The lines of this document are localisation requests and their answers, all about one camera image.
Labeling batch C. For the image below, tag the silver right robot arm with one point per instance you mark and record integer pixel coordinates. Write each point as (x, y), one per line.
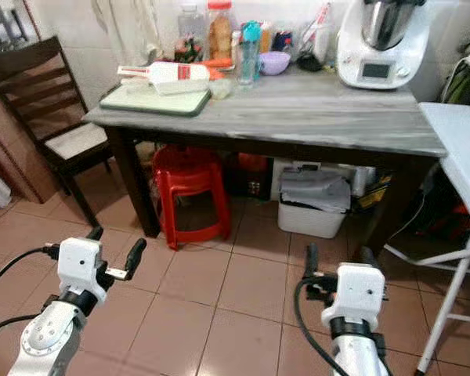
(360, 356)

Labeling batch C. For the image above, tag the white bin with grey lid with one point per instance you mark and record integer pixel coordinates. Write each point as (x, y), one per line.
(313, 204)

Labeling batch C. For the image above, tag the white appliance under table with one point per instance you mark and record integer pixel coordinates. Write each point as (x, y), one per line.
(364, 176)

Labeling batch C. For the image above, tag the red plastic stool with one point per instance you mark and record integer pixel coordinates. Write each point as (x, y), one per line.
(188, 168)

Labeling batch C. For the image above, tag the black box with orange top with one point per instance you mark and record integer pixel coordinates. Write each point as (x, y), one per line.
(252, 176)

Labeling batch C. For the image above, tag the brown wooden cabinet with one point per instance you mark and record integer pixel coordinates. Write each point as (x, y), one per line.
(12, 133)

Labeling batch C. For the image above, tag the white folding table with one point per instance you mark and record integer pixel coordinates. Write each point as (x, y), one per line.
(458, 149)

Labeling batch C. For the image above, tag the green-rimmed cutting board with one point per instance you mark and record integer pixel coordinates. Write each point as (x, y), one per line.
(149, 102)

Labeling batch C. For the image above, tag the dark table with grey top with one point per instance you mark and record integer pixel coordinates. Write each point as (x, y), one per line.
(313, 117)

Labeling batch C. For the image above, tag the dark wooden chair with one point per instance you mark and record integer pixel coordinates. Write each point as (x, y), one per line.
(31, 82)

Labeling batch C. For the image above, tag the white bottle with red label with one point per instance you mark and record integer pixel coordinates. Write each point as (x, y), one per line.
(176, 74)

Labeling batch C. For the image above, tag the small clear glass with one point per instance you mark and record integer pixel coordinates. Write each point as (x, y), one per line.
(221, 88)

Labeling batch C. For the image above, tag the green and black backpack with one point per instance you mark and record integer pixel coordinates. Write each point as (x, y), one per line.
(466, 82)

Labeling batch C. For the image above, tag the white kitchen food processor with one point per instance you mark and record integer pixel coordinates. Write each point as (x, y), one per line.
(380, 55)

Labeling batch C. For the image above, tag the black pouch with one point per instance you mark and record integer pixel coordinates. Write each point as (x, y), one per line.
(309, 59)

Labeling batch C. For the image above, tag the purple bowl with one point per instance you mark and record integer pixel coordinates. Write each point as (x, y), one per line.
(275, 63)

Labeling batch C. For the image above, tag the hanging beige cloth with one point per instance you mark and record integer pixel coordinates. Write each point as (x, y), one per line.
(125, 27)

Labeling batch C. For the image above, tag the blue-capped clear water bottle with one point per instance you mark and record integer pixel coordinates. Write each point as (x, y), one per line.
(250, 55)

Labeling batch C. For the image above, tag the clear plastic bottle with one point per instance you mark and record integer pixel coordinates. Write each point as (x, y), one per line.
(189, 31)

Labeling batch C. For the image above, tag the clear jar with orange lid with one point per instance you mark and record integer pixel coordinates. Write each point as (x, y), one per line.
(219, 35)

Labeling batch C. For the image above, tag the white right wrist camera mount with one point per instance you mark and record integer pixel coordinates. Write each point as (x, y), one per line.
(355, 294)

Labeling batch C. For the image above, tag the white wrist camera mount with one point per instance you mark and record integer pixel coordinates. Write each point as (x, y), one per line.
(355, 294)
(80, 266)

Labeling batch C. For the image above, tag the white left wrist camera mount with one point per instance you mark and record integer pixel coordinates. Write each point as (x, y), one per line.
(80, 266)

